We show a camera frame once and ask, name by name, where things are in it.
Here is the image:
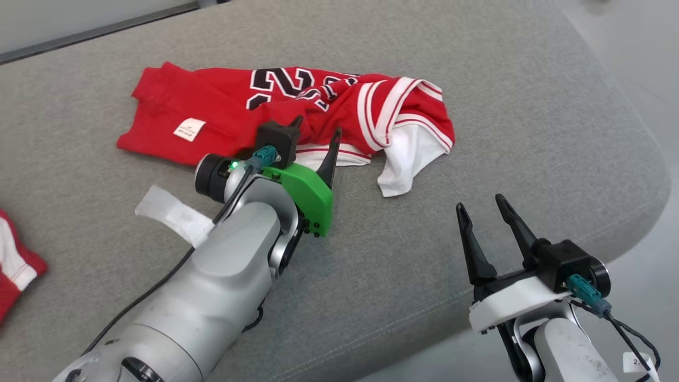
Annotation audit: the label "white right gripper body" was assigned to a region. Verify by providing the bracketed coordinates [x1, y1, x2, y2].
[469, 270, 571, 334]

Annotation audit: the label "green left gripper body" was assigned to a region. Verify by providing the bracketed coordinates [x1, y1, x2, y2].
[263, 163, 334, 238]

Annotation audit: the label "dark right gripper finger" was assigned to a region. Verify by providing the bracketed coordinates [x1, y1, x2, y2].
[456, 203, 498, 287]
[495, 194, 539, 270]

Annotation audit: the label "red Bulls 23 jersey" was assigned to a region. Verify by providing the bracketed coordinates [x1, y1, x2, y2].
[117, 62, 456, 198]

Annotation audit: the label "red shorts with white stripe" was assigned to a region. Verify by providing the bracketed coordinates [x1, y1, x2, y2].
[0, 209, 47, 324]

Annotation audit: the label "grey fabric sofa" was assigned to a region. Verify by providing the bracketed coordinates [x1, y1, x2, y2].
[0, 0, 672, 382]

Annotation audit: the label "black left cable teal plug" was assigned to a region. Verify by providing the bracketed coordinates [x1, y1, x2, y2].
[80, 146, 279, 356]

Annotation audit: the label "black cable teal plug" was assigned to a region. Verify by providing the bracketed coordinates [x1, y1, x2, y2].
[567, 275, 661, 382]
[80, 146, 279, 356]

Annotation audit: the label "black right cable teal plug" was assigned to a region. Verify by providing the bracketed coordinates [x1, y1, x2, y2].
[567, 275, 661, 382]

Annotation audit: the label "white paper cable tag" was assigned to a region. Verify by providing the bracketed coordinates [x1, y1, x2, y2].
[135, 185, 215, 247]

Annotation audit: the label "small white numbered cable label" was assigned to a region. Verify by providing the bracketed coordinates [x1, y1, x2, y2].
[623, 353, 661, 382]

